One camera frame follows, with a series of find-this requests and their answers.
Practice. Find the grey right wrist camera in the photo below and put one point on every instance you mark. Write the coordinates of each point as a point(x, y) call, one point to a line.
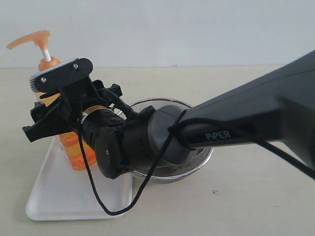
point(61, 75)

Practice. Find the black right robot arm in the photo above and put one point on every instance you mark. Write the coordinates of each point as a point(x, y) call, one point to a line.
point(275, 111)

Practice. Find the steel mesh strainer basket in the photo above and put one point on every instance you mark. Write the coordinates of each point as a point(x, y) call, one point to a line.
point(187, 164)

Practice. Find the white foam tray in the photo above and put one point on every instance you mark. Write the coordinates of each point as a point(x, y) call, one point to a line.
point(62, 193)

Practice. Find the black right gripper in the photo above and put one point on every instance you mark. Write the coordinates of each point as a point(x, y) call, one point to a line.
point(58, 110)

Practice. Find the orange dish soap pump bottle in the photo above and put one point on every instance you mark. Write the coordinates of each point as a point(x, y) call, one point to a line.
point(69, 141)

